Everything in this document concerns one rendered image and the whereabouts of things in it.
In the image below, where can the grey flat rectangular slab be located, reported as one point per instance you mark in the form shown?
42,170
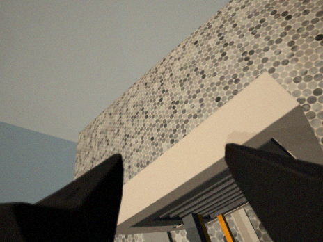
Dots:
158,237

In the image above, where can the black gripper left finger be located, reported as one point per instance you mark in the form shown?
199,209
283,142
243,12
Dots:
85,210

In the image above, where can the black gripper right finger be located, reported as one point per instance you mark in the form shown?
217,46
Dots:
285,193

